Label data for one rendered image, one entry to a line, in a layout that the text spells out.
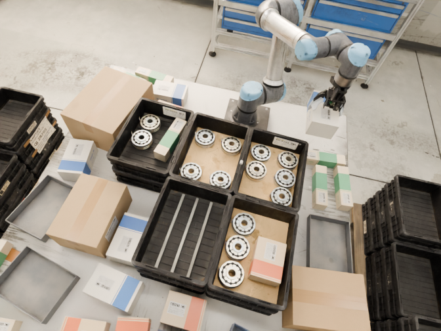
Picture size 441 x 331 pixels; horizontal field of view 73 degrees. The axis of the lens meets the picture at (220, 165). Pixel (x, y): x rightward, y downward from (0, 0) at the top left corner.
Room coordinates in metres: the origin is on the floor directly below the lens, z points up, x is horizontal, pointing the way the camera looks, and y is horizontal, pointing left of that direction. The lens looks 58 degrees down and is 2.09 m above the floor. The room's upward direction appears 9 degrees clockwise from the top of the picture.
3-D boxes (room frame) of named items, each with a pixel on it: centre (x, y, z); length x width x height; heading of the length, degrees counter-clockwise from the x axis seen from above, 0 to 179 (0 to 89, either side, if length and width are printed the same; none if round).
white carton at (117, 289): (0.17, 0.35, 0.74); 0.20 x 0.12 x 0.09; 77
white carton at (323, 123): (1.00, -0.43, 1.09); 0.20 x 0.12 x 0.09; 176
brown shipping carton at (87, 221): (0.45, 0.53, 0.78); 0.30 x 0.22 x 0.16; 174
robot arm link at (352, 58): (0.98, -0.42, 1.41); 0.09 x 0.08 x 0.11; 30
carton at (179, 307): (0.13, 0.05, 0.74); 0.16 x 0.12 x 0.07; 85
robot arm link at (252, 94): (1.23, -0.10, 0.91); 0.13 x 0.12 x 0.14; 120
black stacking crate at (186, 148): (0.82, 0.05, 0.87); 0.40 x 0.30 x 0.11; 173
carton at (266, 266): (0.35, -0.25, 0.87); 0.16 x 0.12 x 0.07; 173
